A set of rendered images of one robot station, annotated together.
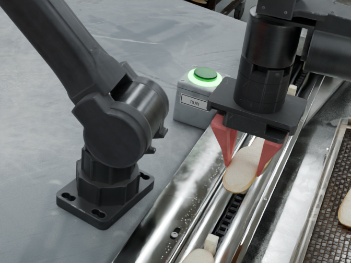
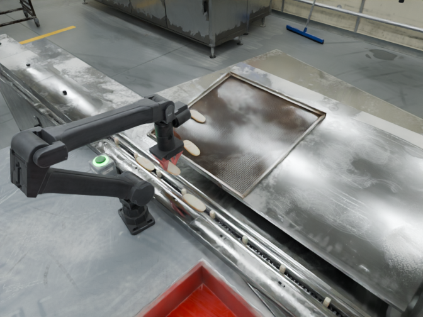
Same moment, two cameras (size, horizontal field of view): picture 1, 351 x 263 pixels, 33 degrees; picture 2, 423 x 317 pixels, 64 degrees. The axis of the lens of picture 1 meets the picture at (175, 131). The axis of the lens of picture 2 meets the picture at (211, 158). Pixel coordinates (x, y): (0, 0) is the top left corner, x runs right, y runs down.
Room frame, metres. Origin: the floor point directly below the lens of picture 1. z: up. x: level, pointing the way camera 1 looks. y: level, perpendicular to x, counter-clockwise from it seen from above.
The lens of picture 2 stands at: (0.06, 0.60, 1.73)
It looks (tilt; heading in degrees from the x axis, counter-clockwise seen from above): 42 degrees down; 297
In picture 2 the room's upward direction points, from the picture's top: 1 degrees counter-clockwise
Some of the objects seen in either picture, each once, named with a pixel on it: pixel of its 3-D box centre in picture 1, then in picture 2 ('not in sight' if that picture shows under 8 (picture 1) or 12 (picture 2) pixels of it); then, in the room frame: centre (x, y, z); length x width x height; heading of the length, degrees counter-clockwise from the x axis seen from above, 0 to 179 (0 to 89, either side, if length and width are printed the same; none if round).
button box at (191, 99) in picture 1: (201, 106); (104, 171); (0.85, -0.04, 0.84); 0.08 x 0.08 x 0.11; 72
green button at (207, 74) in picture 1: (205, 76); (101, 160); (0.85, -0.04, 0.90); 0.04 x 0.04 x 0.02
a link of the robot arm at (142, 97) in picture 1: (128, 126); (134, 190); (0.62, 0.06, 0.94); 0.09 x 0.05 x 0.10; 77
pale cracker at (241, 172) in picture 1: (244, 166); (169, 166); (0.58, -0.09, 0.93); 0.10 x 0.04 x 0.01; 162
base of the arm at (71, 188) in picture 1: (107, 171); (134, 210); (0.62, 0.08, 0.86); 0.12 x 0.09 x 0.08; 152
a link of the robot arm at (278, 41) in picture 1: (278, 37); (165, 125); (0.57, -0.09, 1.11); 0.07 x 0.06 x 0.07; 77
